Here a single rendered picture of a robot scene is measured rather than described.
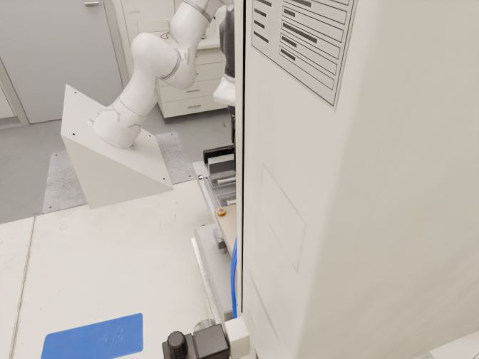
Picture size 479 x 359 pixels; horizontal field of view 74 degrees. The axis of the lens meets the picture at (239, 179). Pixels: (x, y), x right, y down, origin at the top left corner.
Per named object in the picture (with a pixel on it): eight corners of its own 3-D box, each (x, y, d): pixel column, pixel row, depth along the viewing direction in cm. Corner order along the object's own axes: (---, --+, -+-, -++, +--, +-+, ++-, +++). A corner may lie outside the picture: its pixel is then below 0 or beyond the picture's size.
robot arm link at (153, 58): (95, 81, 106) (139, 19, 100) (139, 104, 121) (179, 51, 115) (106, 99, 100) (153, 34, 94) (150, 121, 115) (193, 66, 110)
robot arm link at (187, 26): (176, -2, 105) (209, 31, 120) (137, 64, 109) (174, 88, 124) (194, 6, 99) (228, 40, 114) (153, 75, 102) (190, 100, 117)
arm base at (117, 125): (90, 107, 124) (110, 78, 121) (132, 133, 134) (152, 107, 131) (83, 129, 106) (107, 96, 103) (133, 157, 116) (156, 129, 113)
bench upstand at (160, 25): (262, 22, 341) (263, 11, 335) (139, 33, 305) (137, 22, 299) (261, 21, 344) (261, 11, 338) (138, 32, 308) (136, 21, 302)
